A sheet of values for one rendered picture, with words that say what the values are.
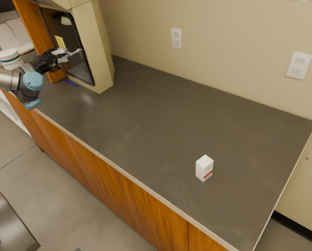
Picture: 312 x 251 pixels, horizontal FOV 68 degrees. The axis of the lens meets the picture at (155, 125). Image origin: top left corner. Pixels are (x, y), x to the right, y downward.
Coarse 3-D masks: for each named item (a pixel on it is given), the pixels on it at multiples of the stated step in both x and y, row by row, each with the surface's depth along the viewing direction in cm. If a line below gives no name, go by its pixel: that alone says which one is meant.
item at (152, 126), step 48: (48, 96) 140; (96, 96) 134; (144, 96) 130; (192, 96) 125; (96, 144) 105; (144, 144) 102; (192, 144) 99; (240, 144) 97; (288, 144) 94; (192, 192) 83; (240, 192) 81; (240, 240) 69
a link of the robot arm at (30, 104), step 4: (12, 92) 103; (16, 92) 102; (20, 92) 99; (16, 96) 103; (20, 96) 101; (24, 96) 99; (36, 96) 109; (20, 100) 103; (24, 100) 102; (28, 100) 101; (32, 100) 103; (36, 100) 104; (40, 100) 106; (24, 104) 103; (28, 104) 103; (32, 104) 103; (36, 104) 104; (28, 108) 104; (32, 108) 106
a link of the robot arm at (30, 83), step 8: (0, 72) 87; (8, 72) 89; (16, 72) 91; (32, 72) 92; (0, 80) 87; (8, 80) 89; (16, 80) 90; (24, 80) 90; (32, 80) 91; (40, 80) 93; (8, 88) 91; (16, 88) 92; (24, 88) 93; (32, 88) 92; (40, 88) 95; (32, 96) 99
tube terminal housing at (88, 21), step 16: (80, 0) 106; (96, 0) 123; (80, 16) 109; (96, 16) 118; (80, 32) 112; (96, 32) 118; (96, 48) 122; (96, 64) 126; (112, 64) 150; (96, 80) 130; (112, 80) 142
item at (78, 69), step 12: (48, 12) 118; (60, 12) 110; (48, 24) 125; (60, 24) 117; (72, 24) 109; (60, 36) 124; (72, 36) 116; (72, 48) 123; (72, 60) 131; (84, 60) 122; (72, 72) 140; (84, 72) 130
